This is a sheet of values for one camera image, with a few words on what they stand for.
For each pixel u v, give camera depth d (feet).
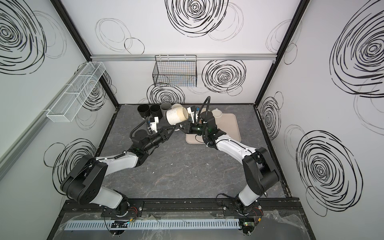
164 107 3.48
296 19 2.49
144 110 3.38
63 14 2.40
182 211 2.38
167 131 2.45
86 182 1.44
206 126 2.14
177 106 3.53
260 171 1.46
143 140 2.15
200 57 2.92
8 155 1.68
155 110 3.47
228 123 3.56
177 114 2.47
